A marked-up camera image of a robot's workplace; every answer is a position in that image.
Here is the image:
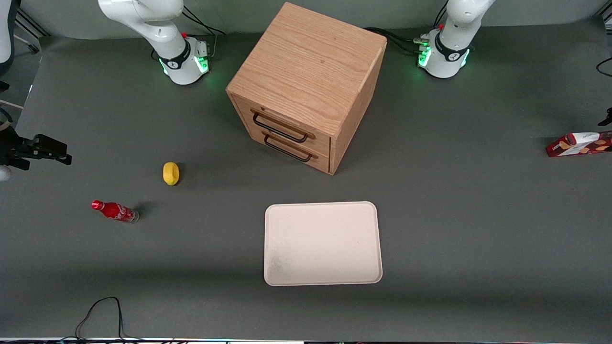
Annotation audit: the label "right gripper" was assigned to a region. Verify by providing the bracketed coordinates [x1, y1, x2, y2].
[0, 126, 73, 171]

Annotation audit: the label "red cookie box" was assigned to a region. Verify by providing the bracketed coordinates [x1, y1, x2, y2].
[546, 131, 612, 158]

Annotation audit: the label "cream rectangular plastic tray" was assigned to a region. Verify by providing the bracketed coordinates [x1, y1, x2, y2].
[263, 201, 383, 287]

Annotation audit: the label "red cola bottle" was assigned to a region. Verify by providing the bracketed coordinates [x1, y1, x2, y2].
[90, 200, 140, 225]

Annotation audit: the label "yellow lemon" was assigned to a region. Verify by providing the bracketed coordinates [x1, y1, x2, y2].
[163, 161, 181, 186]

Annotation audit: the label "white rounded plastic object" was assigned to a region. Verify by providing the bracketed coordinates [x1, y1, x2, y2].
[0, 0, 22, 75]

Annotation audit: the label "wooden drawer cabinet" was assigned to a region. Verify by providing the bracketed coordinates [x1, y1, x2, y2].
[226, 2, 387, 176]

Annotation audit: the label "thin black looped cable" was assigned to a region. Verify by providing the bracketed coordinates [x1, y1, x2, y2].
[75, 296, 140, 341]

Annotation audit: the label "black right arm base cables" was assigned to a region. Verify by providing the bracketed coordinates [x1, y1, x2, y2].
[181, 5, 226, 61]

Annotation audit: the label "black arm base cables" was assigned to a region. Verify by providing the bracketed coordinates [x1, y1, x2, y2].
[364, 27, 431, 56]
[181, 5, 226, 61]

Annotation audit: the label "long black wire drawer handle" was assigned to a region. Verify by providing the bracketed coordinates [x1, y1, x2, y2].
[252, 112, 309, 144]

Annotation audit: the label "black left arm base cables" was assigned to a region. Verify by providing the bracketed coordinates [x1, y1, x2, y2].
[364, 27, 431, 56]

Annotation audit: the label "short black wire drawer handle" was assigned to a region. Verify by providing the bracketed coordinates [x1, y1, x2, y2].
[263, 135, 313, 163]

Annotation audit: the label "wooden drawer with long handle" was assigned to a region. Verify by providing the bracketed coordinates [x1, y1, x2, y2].
[231, 95, 332, 154]

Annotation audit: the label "wooden drawer with short handle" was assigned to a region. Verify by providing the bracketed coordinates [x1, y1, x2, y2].
[248, 128, 331, 174]

